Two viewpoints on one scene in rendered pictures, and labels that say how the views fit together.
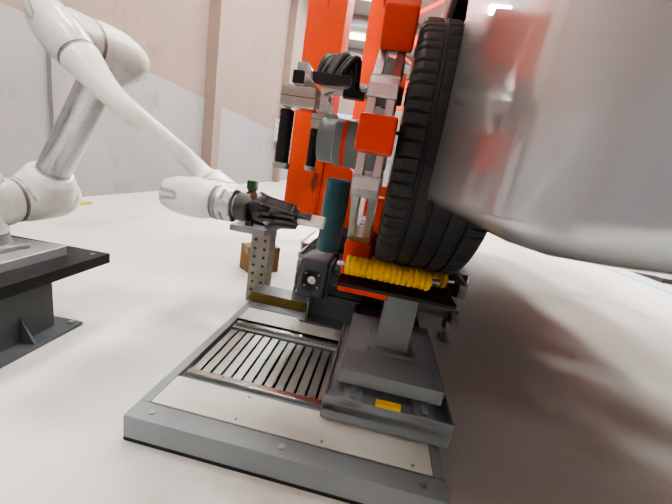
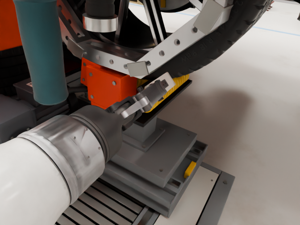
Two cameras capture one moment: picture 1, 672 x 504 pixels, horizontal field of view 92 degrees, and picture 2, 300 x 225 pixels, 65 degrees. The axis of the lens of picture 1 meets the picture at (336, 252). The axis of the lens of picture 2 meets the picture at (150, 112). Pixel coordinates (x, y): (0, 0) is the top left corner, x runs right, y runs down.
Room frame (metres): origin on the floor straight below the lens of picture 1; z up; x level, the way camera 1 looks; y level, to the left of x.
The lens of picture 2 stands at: (0.70, 0.45, 0.83)
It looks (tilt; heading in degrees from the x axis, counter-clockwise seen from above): 34 degrees down; 291
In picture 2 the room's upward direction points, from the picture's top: 6 degrees clockwise
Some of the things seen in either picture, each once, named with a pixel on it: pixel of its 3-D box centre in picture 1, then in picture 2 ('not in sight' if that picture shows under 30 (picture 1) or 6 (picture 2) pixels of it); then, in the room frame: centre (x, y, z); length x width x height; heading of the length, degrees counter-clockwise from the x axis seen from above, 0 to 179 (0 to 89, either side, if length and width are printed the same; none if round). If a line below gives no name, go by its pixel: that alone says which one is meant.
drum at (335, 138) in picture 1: (353, 144); not in sight; (1.03, 0.00, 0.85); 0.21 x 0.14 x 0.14; 84
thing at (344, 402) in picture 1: (385, 368); (137, 150); (1.01, -0.24, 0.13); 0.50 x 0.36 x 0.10; 174
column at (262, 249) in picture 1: (261, 263); not in sight; (1.69, 0.39, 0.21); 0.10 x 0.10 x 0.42; 84
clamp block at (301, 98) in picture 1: (300, 98); not in sight; (0.88, 0.15, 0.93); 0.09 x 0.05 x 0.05; 84
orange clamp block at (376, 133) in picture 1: (376, 135); not in sight; (0.71, -0.04, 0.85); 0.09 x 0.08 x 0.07; 174
